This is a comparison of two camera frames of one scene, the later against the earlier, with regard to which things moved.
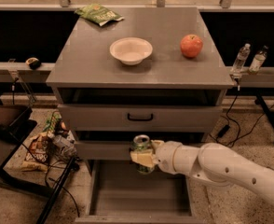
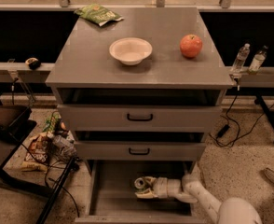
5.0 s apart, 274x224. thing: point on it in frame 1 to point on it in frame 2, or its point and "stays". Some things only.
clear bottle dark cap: (258, 61) stays
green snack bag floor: (51, 122) stays
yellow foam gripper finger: (157, 143) to (151, 180)
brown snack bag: (37, 156) stays
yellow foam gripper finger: (143, 158) to (146, 194)
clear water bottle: (241, 59) stays
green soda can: (142, 142) to (140, 183)
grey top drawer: (142, 118) stays
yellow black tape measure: (34, 63) stays
